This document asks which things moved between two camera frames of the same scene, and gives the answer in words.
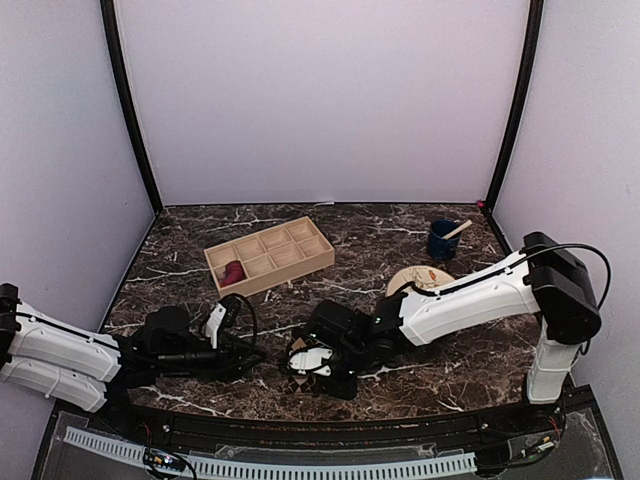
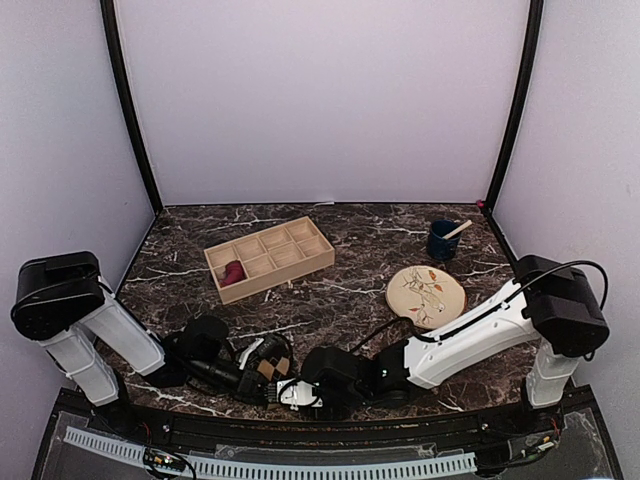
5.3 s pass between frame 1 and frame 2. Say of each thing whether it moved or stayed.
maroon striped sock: stayed
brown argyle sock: moved
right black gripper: moved
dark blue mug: stayed
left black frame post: stayed
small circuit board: stayed
